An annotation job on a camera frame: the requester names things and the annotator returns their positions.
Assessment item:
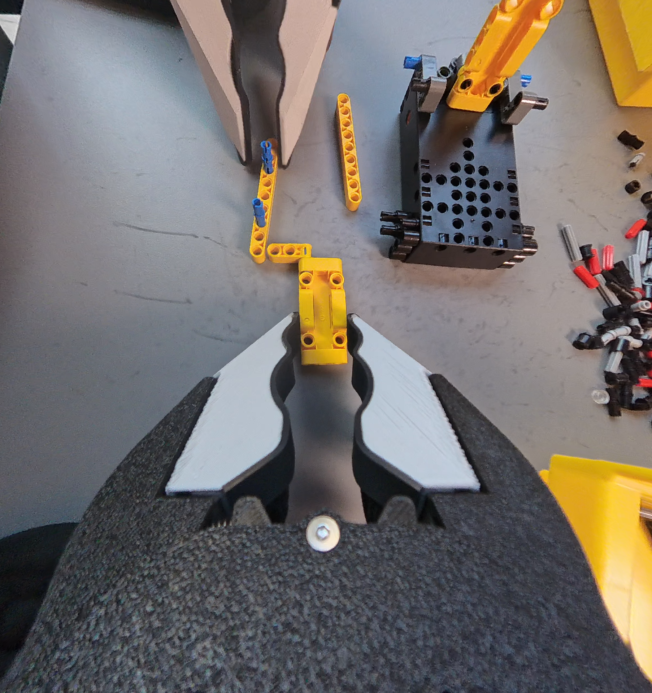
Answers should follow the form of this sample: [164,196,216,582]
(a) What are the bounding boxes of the person's dark trousers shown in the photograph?
[0,522,80,693]

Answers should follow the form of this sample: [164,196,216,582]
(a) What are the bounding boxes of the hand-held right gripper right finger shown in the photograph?
[348,313,481,495]

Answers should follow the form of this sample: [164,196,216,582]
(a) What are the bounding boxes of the pile of lego pins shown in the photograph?
[561,129,652,436]

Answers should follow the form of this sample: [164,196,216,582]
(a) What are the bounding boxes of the yellow short lego beam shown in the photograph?
[266,243,312,264]

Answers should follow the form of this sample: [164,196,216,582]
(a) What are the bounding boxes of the yellow long lego beam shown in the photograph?
[335,93,362,212]
[249,138,279,265]

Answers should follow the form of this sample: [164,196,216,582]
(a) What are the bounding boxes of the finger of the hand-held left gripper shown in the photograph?
[275,0,341,168]
[169,0,251,165]

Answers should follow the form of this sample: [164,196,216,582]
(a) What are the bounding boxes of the black lego base assembly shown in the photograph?
[379,0,566,270]

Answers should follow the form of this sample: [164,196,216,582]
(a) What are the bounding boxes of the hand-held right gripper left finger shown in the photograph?
[165,312,297,497]

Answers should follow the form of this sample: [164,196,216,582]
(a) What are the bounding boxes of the yellow lego panel brick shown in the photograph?
[297,257,349,366]

